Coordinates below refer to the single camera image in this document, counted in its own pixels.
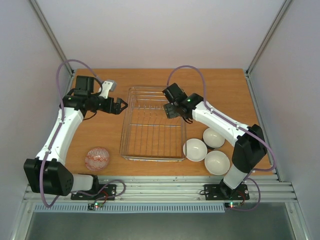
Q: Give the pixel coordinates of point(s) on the white bowl left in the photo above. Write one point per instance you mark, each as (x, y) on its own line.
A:
(195, 150)

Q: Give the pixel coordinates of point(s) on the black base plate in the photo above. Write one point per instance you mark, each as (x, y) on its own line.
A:
(217, 192)
(93, 194)

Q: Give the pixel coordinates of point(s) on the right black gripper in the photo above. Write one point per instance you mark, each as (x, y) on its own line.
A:
(170, 110)

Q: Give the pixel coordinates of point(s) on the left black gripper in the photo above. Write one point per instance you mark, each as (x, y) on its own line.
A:
(110, 109)

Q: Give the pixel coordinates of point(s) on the circuit board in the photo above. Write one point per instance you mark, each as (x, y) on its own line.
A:
(232, 205)
(94, 206)

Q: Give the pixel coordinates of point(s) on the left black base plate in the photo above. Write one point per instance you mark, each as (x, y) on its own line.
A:
(93, 194)

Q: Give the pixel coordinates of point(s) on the white bowl black outside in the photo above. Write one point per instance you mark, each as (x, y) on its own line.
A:
(212, 139)

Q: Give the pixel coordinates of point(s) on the right circuit board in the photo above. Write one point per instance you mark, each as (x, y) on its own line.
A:
(232, 205)

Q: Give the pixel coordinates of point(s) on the aluminium rail frame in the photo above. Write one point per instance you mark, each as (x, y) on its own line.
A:
(185, 189)

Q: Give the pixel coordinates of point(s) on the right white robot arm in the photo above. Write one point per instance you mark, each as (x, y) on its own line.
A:
(248, 141)

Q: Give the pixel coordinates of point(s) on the grey slotted cable duct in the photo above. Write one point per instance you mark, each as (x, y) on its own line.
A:
(133, 208)

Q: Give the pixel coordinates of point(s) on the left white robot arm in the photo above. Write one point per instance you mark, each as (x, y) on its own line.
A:
(47, 173)

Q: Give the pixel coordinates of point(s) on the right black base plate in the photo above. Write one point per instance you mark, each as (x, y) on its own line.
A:
(217, 192)

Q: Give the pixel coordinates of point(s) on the white bowl front right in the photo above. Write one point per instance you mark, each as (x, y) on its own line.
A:
(217, 163)

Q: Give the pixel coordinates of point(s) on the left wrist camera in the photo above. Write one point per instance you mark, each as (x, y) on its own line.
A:
(106, 87)

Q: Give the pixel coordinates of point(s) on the red patterned bowl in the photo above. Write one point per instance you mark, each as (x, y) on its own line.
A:
(97, 159)

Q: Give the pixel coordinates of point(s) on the metal wire dish rack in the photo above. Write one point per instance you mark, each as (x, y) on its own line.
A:
(147, 133)

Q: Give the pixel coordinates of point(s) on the left circuit board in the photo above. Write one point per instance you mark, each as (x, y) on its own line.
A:
(94, 206)

